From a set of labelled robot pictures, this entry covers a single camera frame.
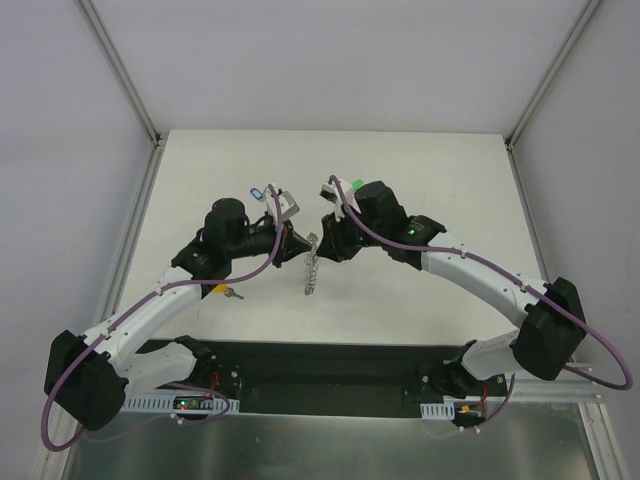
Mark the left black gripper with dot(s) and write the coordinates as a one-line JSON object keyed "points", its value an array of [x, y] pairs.
{"points": [[285, 243]]}

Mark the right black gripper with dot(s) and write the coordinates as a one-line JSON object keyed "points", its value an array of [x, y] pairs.
{"points": [[340, 239]]}

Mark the metal disc keyring holder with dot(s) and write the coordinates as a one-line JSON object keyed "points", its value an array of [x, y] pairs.
{"points": [[311, 264]]}

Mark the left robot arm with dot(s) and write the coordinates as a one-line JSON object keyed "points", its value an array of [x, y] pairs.
{"points": [[93, 374]]}

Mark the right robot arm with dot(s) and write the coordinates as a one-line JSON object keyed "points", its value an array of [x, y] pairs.
{"points": [[543, 340]]}

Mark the key with blue outlined tag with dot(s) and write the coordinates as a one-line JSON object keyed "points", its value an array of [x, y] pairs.
{"points": [[257, 194]]}

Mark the key with yellow tag lower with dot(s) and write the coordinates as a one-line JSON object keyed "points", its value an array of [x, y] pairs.
{"points": [[227, 291]]}

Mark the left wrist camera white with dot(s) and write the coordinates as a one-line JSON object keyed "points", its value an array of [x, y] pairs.
{"points": [[280, 204]]}

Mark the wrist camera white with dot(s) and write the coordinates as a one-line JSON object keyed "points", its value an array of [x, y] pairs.
{"points": [[280, 204], [338, 197]]}

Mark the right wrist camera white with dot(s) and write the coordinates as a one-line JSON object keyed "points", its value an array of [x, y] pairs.
{"points": [[338, 197]]}

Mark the left aluminium frame post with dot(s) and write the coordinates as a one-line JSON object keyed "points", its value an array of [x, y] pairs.
{"points": [[109, 50]]}

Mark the aluminium frame post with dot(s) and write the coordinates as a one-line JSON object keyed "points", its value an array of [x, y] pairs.
{"points": [[109, 50], [569, 44]]}

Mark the right aluminium frame post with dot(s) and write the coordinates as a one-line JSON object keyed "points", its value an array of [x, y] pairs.
{"points": [[569, 44]]}

